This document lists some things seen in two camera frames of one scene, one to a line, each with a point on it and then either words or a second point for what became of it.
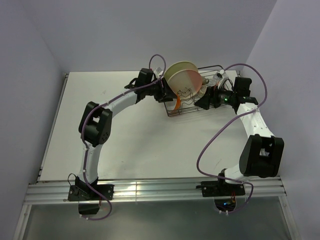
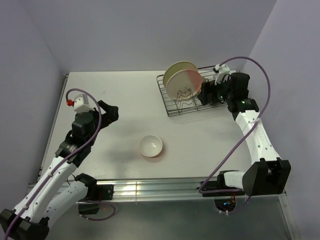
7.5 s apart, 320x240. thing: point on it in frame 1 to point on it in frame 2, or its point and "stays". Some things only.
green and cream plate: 179,66 stays
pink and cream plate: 185,84 stays
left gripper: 165,94 to 110,116
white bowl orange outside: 178,105 to 151,146
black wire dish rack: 210,75 stays
